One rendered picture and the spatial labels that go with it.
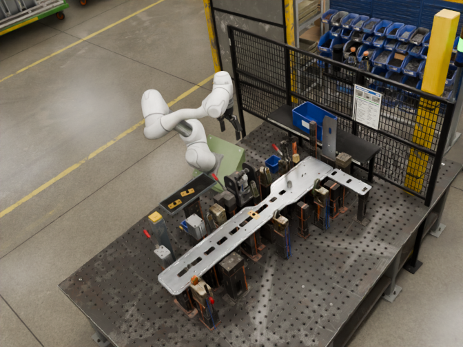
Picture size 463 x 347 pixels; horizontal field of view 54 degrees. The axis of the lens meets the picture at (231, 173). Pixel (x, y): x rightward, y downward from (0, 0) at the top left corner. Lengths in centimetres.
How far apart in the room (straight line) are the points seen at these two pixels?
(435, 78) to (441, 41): 23
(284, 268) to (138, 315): 95
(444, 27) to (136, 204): 315
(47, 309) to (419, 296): 295
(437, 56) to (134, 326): 233
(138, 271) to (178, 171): 191
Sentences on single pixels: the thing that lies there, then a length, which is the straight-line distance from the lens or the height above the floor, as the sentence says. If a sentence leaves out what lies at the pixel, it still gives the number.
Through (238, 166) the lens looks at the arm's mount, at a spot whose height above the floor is 87.
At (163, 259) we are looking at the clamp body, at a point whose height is 105.
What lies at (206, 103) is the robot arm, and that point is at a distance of 242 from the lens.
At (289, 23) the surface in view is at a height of 111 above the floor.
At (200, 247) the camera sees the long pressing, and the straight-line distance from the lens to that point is 275.
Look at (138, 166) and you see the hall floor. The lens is 504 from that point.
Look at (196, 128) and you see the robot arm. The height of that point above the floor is 118.
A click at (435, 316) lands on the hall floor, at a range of 372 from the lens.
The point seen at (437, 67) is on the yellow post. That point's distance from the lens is 285.
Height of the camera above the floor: 311
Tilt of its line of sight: 42 degrees down
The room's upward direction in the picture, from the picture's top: 10 degrees counter-clockwise
